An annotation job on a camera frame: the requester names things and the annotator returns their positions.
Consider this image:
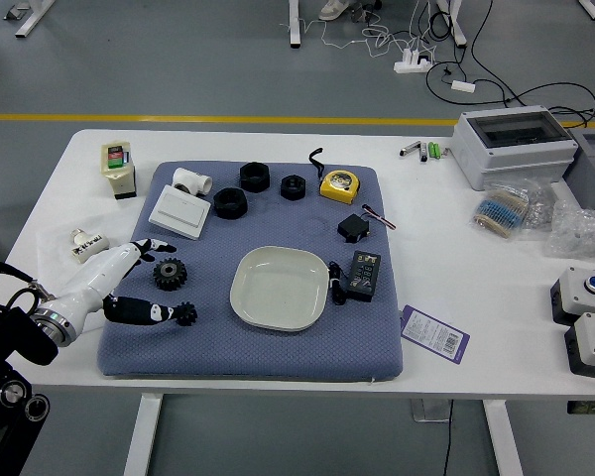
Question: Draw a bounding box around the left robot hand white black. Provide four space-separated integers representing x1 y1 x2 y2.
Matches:
54 238 178 332

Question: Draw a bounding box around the big black gear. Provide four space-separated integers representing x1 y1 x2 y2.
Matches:
152 257 188 293

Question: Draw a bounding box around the small black gear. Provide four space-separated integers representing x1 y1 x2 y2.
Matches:
176 300 198 327

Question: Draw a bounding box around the large black hex nut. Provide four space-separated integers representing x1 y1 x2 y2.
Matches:
239 161 271 193
212 186 249 220

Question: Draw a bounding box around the small black hex nut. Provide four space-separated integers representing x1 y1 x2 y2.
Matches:
279 174 307 201

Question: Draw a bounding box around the button box with blue button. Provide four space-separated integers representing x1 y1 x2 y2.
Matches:
548 266 595 327

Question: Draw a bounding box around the button box with red button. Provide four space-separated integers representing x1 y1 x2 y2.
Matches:
563 311 595 382

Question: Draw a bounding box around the grey box with orange button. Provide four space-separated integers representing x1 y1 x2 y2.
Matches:
562 127 595 214

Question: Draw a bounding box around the small labelled white pipe fitting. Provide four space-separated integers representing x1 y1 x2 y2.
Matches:
69 227 110 265

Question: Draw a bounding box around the white pipe tee fitting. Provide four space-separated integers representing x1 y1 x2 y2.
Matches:
172 167 213 197

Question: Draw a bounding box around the white table leg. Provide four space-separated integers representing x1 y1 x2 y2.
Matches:
481 399 526 476
122 392 164 476

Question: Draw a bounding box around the white square plate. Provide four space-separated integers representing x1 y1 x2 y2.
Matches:
229 245 330 332

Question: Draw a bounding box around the blue-grey quilted mat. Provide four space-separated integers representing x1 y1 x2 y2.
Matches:
96 161 405 383

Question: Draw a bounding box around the yellow tape measure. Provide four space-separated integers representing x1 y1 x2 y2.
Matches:
306 147 361 204

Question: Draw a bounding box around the black digital meter panel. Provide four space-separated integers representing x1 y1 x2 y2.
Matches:
345 250 382 302

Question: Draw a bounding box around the purple tag card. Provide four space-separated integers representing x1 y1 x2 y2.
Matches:
400 304 471 367

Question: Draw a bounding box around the person's shoe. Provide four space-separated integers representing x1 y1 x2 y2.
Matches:
318 0 352 22

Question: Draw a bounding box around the grey table foot plate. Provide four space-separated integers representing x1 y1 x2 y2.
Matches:
410 398 452 423

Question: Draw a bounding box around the white power strip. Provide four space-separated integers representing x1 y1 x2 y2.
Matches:
394 47 435 74

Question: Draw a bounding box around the bag of blue resistors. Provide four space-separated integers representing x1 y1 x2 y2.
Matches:
470 181 533 243

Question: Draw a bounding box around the bag of small dark parts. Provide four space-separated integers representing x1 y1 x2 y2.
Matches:
523 178 559 233

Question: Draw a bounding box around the clear bubble wrap bag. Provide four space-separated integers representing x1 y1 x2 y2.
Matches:
542 197 595 260

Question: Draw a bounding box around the cream switch box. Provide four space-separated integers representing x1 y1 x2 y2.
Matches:
100 142 138 200

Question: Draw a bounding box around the white wall switch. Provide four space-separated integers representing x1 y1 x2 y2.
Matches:
148 184 213 241

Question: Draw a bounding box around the black bundled cable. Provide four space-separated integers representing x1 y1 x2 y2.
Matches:
327 261 348 305

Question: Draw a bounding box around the black servo with wires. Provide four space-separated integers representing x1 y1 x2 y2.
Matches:
337 203 397 244

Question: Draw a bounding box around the white desk leg frame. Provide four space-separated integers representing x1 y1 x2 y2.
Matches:
2 0 57 39

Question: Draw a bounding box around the white floor cable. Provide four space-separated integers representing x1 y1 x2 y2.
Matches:
280 0 438 59

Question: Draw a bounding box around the black hanging cable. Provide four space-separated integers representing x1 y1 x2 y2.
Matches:
443 400 453 476

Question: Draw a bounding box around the grey electrical enclosure box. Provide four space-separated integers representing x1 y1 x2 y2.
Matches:
448 104 580 191

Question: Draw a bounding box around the black floor cable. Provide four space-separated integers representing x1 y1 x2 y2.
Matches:
424 0 595 128

